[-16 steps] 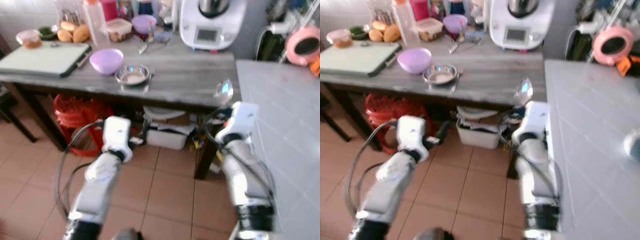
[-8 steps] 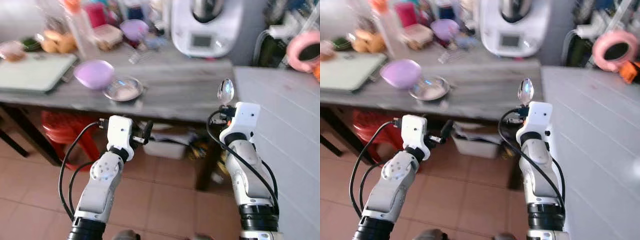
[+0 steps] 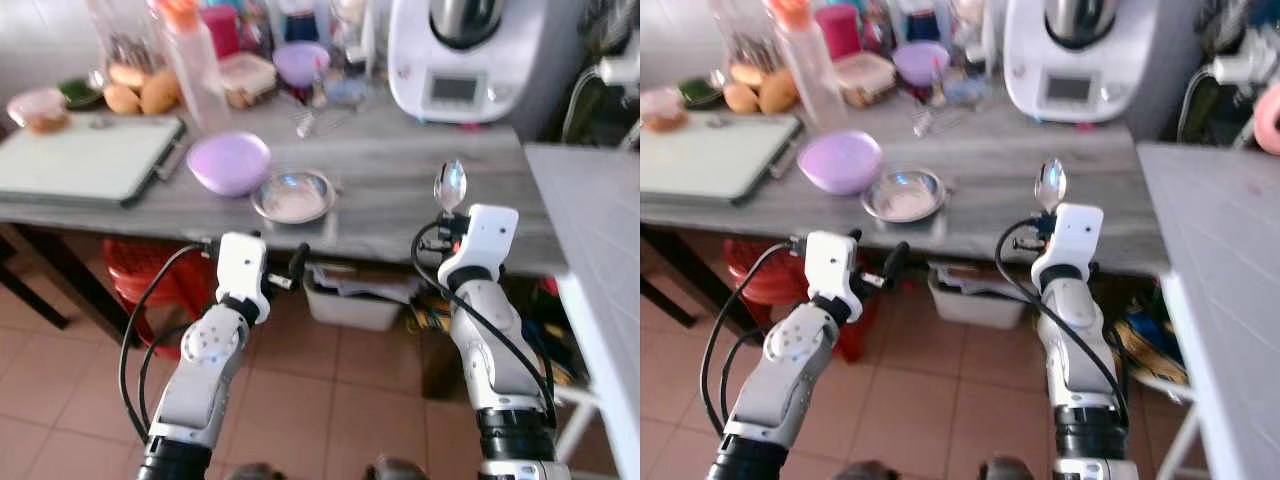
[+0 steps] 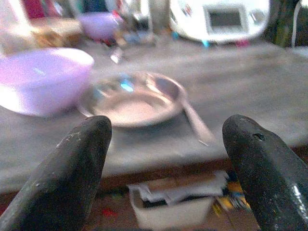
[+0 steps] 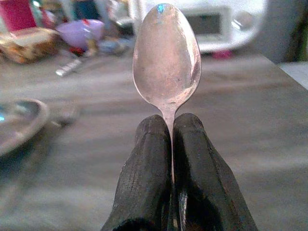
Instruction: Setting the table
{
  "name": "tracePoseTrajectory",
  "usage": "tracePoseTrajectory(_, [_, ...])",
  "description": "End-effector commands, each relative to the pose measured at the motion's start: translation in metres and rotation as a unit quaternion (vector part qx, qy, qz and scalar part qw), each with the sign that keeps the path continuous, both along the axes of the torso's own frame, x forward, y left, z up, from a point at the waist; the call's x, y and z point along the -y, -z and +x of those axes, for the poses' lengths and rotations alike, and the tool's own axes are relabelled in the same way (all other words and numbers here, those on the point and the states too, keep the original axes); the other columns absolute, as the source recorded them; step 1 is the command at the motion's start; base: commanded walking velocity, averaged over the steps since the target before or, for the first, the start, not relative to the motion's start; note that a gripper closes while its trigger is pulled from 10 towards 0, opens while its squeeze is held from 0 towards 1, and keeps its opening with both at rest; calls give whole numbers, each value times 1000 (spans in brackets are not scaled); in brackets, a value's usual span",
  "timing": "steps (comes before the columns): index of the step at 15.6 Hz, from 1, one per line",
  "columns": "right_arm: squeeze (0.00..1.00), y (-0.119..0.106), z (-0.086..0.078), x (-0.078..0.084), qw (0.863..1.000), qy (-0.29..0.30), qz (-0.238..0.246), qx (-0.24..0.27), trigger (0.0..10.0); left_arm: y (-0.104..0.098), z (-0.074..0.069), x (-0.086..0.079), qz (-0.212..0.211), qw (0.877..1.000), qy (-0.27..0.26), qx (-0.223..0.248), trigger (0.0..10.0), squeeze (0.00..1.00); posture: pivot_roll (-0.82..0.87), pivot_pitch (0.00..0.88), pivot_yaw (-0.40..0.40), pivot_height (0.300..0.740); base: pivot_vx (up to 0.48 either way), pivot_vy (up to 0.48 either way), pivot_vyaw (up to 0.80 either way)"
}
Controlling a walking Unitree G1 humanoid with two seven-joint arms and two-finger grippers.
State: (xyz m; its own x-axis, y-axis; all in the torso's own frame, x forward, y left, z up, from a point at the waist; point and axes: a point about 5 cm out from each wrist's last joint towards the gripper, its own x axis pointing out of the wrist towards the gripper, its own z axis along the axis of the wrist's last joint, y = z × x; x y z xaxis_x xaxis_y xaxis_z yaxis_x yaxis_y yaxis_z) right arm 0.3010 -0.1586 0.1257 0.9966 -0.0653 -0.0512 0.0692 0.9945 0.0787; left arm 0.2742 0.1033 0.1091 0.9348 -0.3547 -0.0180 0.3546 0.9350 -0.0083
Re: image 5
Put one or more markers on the white remote control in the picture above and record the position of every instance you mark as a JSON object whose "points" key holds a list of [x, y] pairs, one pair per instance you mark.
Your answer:
{"points": [[68, 67]]}

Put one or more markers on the red box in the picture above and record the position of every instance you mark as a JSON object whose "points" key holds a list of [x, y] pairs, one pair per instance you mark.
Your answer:
{"points": [[18, 13]]}

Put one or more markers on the grey round plate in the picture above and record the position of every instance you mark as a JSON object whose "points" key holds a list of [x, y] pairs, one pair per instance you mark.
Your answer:
{"points": [[16, 125]]}

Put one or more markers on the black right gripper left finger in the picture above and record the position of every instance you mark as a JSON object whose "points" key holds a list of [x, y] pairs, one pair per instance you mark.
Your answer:
{"points": [[144, 173]]}

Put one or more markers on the white microwave oven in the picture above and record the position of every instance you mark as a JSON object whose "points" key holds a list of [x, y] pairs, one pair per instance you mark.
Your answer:
{"points": [[207, 26]]}

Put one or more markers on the purple plastic bag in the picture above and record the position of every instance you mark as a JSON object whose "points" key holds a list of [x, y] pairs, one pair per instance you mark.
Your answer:
{"points": [[80, 32]]}

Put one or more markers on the patterned brown box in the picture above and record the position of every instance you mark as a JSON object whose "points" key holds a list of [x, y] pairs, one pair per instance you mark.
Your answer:
{"points": [[26, 44]]}

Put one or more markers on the silver metal spoon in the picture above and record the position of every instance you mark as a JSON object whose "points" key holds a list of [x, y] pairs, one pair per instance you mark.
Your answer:
{"points": [[166, 57]]}

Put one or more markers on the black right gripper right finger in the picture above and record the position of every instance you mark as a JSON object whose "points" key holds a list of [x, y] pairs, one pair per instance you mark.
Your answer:
{"points": [[204, 178]]}

